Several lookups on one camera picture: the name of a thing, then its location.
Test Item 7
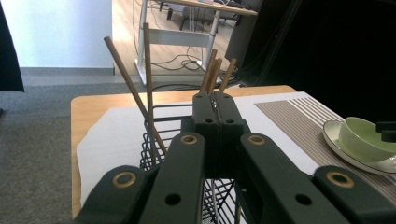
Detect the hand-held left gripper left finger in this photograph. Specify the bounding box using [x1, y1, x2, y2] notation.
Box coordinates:
[181, 91, 219, 180]

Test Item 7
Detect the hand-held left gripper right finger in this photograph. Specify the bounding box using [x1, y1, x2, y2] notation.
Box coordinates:
[215, 92, 250, 180]

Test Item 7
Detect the metal spoon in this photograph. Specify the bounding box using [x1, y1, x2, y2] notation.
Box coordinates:
[210, 93, 220, 224]

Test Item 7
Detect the green bowl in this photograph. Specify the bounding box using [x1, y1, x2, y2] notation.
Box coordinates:
[338, 116, 396, 162]

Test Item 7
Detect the black wire basket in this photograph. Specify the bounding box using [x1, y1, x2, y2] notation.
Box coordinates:
[139, 104, 250, 224]

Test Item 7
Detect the white plate with dark rim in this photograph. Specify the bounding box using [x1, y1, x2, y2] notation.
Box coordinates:
[322, 119, 396, 175]

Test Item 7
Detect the striped placemat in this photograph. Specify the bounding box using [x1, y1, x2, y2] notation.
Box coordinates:
[254, 96, 396, 204]

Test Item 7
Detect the light grey table mat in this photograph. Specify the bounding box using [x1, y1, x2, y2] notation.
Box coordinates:
[76, 91, 321, 216]

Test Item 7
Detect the black curtain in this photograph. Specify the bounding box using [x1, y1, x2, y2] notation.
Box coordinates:
[223, 0, 396, 124]
[0, 0, 25, 93]

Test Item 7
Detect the black floor cable bundle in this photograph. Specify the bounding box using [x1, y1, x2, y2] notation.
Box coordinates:
[151, 70, 250, 91]

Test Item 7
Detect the black cable tangle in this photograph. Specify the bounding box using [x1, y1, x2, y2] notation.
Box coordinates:
[150, 54, 208, 73]

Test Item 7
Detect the desk with cables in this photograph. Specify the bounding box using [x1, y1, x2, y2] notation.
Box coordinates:
[134, 0, 260, 87]

